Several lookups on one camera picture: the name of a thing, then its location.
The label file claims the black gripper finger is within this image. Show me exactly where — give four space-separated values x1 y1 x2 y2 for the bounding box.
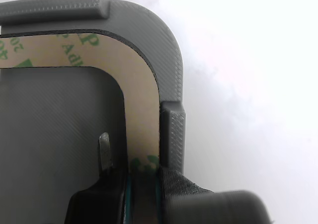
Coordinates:
156 164 273 224
65 132 135 224

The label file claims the beige rectangular adhesive frame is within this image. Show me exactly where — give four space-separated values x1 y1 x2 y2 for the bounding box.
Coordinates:
0 29 161 224

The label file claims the light gray holder plate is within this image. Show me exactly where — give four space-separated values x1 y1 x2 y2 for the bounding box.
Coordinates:
0 0 186 224

